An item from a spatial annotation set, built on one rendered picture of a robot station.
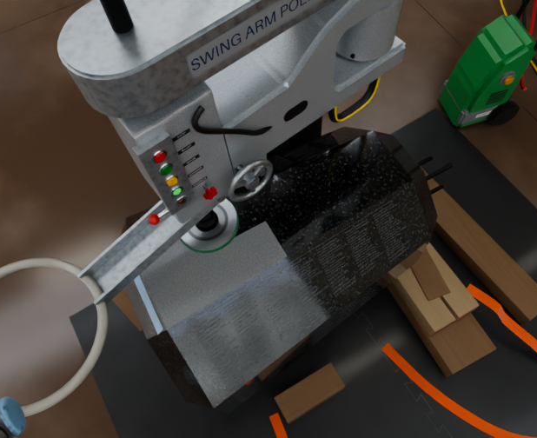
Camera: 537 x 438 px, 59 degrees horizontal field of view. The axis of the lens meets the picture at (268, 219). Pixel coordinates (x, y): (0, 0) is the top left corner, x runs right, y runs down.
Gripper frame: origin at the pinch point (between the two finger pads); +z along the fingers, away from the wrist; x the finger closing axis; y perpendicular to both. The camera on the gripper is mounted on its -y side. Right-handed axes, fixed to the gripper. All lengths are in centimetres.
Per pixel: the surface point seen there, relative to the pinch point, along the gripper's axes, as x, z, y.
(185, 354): 37, 9, 44
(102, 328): 32.6, -7.5, 21.1
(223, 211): 84, -4, 37
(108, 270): 49, -7, 13
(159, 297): 49, 1, 29
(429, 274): 117, 55, 122
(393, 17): 128, -62, 72
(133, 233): 62, -14, 17
